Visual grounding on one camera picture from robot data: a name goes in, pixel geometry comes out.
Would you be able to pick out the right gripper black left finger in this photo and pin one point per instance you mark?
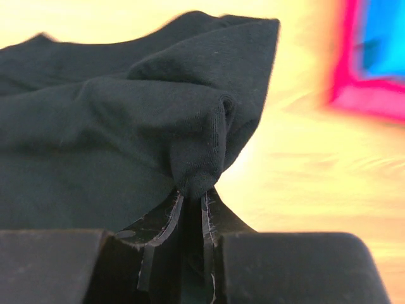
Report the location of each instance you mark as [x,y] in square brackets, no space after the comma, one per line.
[142,263]

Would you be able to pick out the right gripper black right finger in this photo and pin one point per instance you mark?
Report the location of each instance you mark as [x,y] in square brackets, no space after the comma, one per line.
[217,220]

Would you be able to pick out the black t shirt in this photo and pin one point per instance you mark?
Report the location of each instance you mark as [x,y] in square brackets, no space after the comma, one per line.
[96,135]

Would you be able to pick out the folded pink t shirt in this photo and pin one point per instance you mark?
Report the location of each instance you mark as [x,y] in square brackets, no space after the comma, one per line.
[350,90]

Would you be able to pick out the folded blue t shirt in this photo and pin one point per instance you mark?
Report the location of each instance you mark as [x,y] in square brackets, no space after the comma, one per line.
[381,39]

